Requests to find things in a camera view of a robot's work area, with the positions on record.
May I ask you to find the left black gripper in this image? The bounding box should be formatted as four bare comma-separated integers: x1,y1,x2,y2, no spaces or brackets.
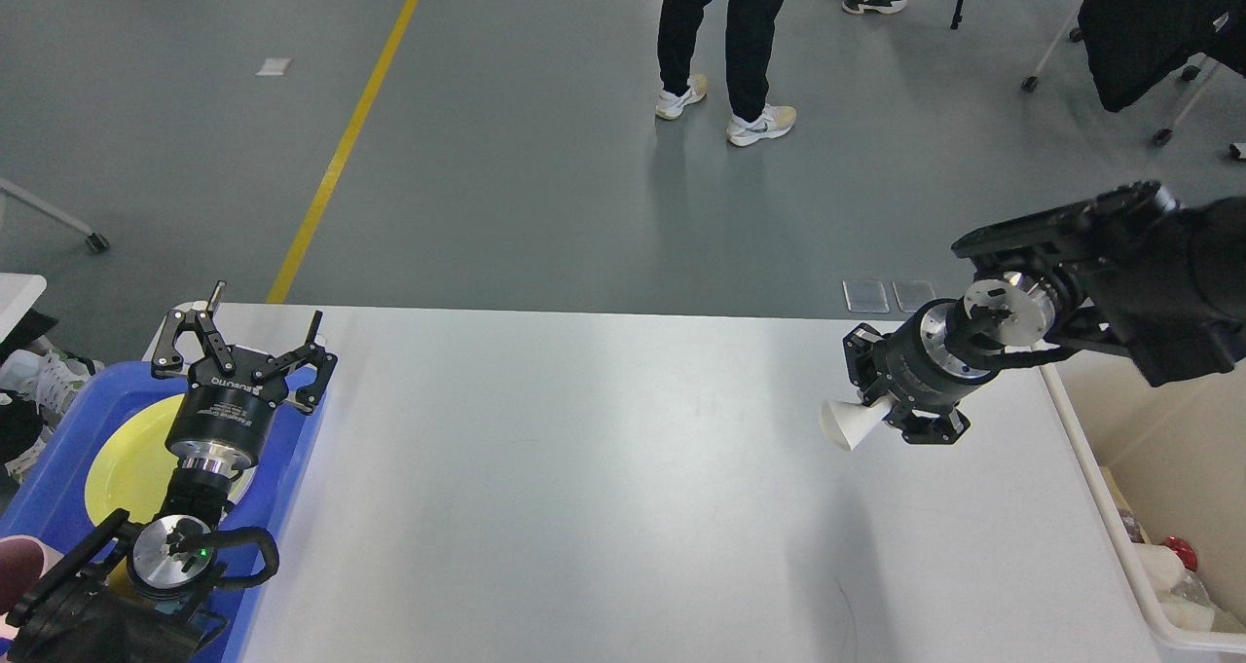
151,280,339,477

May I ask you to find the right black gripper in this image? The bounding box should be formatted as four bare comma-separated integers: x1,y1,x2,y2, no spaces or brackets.
844,299,1001,445

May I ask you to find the white paper cup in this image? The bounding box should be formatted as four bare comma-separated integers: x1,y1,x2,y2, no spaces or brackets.
1133,543,1187,601
820,395,895,452

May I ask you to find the yellow plastic plate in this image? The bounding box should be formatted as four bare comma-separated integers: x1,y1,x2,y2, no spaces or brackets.
83,395,184,526

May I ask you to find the brown paper bag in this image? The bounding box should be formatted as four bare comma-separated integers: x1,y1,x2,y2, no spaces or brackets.
1098,466,1134,515

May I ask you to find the crushed red soda can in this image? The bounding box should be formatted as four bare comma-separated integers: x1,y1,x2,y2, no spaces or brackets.
1161,535,1200,571

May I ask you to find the small white cup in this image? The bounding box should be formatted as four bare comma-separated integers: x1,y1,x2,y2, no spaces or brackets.
1158,592,1244,636

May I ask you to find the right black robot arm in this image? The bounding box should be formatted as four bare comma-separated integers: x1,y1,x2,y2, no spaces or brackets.
822,181,1245,450

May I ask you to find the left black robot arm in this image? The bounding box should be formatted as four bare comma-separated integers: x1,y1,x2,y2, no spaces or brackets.
2,293,336,662

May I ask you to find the right floor outlet plate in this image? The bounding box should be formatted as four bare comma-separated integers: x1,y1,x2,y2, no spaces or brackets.
892,278,937,313

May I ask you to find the floor outlet plate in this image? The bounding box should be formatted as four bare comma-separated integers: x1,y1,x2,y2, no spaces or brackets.
892,278,937,313
842,278,891,315

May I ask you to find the left floor outlet plate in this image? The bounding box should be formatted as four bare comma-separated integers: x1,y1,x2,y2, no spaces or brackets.
842,278,891,315

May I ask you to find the pale green plate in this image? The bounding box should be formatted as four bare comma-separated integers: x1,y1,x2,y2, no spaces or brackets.
218,429,265,520

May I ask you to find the white side table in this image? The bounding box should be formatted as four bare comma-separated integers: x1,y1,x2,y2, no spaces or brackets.
1,178,110,340

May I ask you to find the pink ribbed cup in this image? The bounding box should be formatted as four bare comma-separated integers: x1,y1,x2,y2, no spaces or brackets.
1,533,64,617

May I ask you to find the beige plastic bin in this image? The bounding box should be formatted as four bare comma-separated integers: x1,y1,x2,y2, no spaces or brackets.
1042,355,1245,662

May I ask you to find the person in black trousers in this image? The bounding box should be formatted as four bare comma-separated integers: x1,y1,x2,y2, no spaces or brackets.
655,0,797,147

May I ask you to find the white rolling chair frame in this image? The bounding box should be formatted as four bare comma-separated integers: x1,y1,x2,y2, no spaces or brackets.
1020,7,1227,150

